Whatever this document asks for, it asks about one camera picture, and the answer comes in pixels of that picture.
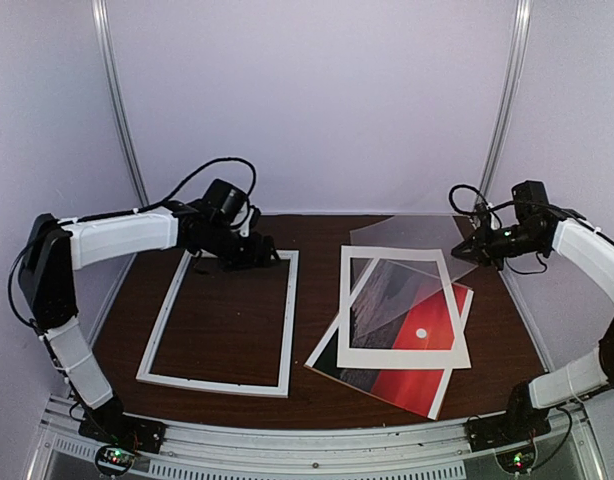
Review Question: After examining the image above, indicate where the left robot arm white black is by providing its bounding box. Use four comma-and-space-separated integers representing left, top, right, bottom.
12, 200, 280, 444

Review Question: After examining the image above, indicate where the controller board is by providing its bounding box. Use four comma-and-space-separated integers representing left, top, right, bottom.
94, 445, 136, 477
496, 445, 537, 475

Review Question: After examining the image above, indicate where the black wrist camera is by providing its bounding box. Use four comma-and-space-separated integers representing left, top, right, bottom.
511, 180, 549, 222
203, 179, 246, 224

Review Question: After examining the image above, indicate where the right controller board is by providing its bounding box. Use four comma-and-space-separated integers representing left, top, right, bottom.
496, 445, 537, 475

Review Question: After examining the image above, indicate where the left aluminium corner post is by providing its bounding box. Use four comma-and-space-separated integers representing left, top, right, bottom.
91, 0, 155, 224

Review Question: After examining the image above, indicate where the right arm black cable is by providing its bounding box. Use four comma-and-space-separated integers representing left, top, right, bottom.
448, 183, 518, 221

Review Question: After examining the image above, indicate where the left controller board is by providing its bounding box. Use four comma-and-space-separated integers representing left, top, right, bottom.
94, 445, 136, 477

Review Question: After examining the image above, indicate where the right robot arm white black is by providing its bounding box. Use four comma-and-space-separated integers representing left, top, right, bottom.
451, 204, 614, 442

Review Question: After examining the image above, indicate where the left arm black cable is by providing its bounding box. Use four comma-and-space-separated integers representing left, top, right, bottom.
136, 157, 258, 211

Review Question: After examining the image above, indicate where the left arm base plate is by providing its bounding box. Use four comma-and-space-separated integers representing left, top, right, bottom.
78, 410, 166, 454

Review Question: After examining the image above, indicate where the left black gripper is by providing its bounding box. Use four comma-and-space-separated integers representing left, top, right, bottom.
196, 221, 281, 272

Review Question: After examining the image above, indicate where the aluminium corner post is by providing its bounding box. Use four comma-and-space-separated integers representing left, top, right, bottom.
478, 0, 533, 200
91, 0, 155, 224

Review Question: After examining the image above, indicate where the red and grey photo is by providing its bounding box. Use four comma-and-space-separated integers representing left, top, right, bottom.
303, 259, 476, 420

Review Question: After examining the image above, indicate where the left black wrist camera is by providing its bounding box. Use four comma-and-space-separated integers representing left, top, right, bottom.
203, 179, 246, 224

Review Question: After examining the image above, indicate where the front aluminium rail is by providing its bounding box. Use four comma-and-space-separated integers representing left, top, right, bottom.
31, 394, 603, 480

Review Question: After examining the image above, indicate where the right aluminium corner post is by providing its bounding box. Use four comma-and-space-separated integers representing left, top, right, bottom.
478, 0, 533, 200

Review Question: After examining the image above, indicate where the white picture frame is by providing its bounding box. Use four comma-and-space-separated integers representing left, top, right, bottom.
135, 250, 300, 398

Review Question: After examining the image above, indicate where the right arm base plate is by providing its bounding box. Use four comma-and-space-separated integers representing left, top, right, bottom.
464, 414, 551, 452

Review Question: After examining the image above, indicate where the white mat board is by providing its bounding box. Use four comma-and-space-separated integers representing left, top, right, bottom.
337, 245, 471, 370

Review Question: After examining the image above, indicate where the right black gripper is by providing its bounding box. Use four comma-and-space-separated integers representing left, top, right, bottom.
452, 218, 546, 270

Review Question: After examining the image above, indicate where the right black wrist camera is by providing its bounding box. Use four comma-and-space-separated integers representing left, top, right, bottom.
511, 180, 549, 222

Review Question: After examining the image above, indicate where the clear acrylic sheet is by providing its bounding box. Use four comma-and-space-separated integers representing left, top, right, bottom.
350, 215, 476, 349

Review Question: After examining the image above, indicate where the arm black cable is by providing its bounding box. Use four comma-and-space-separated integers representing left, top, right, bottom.
136, 157, 258, 211
448, 183, 518, 221

